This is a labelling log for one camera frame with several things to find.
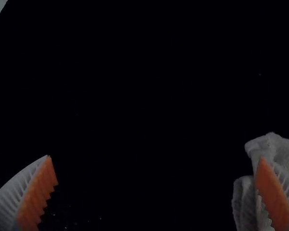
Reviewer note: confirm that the black mat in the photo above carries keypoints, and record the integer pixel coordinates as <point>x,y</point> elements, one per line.
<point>135,96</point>

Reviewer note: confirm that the pale towel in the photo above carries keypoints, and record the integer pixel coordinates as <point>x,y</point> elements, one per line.
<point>277,148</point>

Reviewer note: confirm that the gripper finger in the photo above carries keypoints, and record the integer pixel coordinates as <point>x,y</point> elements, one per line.
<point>277,197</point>
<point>24,199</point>

